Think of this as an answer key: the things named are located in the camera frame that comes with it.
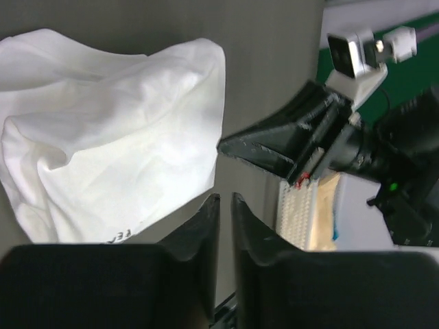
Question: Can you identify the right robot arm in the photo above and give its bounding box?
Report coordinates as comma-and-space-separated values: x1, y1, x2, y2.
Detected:
217, 81, 438, 247

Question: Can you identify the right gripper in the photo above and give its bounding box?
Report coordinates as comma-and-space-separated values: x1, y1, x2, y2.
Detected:
215, 80, 378, 188

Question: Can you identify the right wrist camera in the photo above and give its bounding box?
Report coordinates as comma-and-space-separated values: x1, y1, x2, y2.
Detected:
325, 26, 388, 112

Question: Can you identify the white flower print t-shirt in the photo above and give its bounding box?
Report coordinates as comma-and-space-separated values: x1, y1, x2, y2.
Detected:
1, 29, 226, 243

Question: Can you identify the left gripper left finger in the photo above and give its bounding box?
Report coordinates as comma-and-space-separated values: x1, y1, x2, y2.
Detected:
1, 194, 220, 328

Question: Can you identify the white plastic basket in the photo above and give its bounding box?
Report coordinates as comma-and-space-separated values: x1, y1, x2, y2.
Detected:
276, 171, 341, 251

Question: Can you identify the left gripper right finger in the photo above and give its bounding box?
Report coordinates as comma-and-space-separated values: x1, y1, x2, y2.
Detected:
231, 193, 438, 328

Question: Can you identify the green lever arch binder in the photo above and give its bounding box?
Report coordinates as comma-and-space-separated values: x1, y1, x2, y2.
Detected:
316, 9, 438, 125

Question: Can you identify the peach orange t-shirt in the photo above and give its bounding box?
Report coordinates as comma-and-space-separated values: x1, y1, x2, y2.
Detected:
309, 173, 340, 251

